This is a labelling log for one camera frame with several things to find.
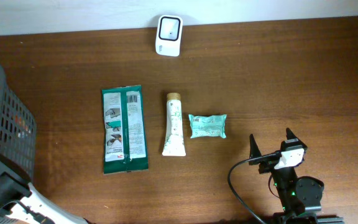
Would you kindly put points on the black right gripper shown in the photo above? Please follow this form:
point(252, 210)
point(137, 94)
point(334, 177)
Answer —
point(267, 166)

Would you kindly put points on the mint green wipes packet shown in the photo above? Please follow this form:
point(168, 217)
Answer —
point(208, 126)

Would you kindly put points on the white tube with cork cap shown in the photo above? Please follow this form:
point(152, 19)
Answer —
point(174, 140)

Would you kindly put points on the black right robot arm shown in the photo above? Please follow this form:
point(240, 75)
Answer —
point(300, 196)

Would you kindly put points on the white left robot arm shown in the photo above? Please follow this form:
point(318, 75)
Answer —
point(19, 200)

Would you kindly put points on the white barcode scanner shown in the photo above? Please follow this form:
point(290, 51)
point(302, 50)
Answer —
point(168, 36)

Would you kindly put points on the grey plastic basket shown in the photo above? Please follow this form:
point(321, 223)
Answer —
point(17, 129)

